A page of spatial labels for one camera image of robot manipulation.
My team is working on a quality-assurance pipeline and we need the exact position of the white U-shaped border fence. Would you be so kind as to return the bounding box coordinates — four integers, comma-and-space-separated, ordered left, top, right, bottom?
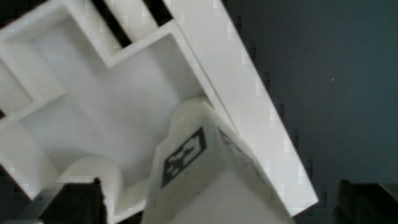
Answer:
164, 0, 319, 214

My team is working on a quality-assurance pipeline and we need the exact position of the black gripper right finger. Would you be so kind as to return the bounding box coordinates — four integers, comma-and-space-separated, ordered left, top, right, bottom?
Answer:
335, 180, 398, 224

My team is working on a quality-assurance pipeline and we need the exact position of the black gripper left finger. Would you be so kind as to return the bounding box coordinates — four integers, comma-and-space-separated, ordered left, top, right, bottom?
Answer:
40, 179, 107, 224

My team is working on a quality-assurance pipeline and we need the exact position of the white chair leg with tags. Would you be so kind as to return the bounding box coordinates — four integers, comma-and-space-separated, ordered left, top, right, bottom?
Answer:
143, 99, 296, 224

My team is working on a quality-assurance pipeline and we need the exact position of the white chair seat part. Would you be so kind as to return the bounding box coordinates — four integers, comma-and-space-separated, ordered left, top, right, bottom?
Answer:
0, 0, 216, 224

